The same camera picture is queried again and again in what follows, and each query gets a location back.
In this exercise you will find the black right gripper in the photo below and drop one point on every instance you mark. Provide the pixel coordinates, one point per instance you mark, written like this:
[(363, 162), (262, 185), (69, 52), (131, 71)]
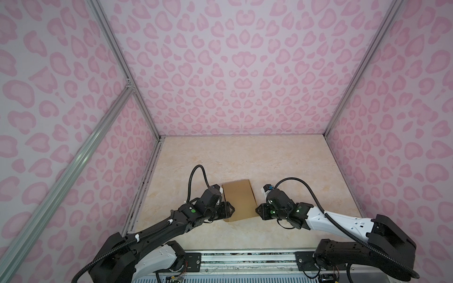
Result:
[(262, 213)]

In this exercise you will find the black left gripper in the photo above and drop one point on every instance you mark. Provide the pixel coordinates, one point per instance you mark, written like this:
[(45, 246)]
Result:
[(227, 209)]

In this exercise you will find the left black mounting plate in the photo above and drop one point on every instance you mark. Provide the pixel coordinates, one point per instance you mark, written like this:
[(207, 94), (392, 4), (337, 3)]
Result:
[(188, 262)]

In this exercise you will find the brown cardboard box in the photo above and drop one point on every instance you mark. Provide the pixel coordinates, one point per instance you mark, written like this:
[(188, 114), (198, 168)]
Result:
[(240, 195)]

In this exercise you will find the black mounting plate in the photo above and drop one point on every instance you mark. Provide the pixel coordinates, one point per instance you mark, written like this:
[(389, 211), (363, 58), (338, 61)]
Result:
[(188, 262), (305, 261)]

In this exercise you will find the back right aluminium post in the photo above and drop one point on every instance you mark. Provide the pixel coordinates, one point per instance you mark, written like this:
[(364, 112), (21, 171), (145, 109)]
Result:
[(390, 17)]

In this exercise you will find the left aluminium frame strut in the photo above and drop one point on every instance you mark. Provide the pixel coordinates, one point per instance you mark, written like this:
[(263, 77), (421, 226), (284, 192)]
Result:
[(26, 239)]

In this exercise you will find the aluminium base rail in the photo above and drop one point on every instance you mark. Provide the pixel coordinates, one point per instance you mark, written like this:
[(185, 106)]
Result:
[(250, 266)]

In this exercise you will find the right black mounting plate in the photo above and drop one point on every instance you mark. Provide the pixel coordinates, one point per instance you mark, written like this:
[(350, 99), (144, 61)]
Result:
[(305, 261)]

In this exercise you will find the back left aluminium post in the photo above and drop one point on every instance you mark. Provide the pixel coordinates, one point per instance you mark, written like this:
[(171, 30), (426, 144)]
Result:
[(107, 31)]

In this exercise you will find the aluminium post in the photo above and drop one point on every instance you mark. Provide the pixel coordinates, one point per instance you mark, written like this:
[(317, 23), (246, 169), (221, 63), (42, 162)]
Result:
[(390, 17), (107, 31)]

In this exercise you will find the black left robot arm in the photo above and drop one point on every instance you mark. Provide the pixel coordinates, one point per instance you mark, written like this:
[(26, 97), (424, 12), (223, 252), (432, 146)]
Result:
[(119, 258)]

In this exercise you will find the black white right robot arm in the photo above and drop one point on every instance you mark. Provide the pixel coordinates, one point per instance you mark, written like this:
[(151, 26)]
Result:
[(376, 242)]

